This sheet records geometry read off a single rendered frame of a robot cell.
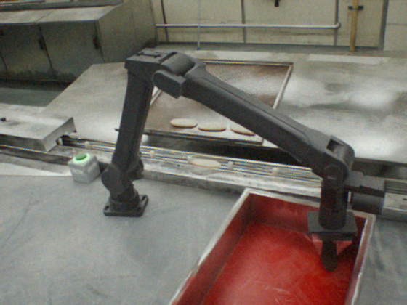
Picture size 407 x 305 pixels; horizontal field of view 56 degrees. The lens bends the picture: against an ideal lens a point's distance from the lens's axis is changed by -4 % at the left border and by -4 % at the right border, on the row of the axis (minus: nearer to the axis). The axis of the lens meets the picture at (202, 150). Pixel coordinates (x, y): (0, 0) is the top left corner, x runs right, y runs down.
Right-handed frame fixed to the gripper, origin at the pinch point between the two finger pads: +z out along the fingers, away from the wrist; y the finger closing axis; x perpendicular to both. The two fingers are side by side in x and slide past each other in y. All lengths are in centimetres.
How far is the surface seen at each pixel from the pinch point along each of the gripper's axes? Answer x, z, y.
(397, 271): -2.5, 3.8, 15.3
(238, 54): 103, -13, -27
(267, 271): -3.5, 3.4, -14.0
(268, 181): 26.1, -0.4, -14.0
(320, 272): -3.6, 3.4, -1.9
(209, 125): 52, -5, -34
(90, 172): 32, 0, -72
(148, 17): 396, 33, -157
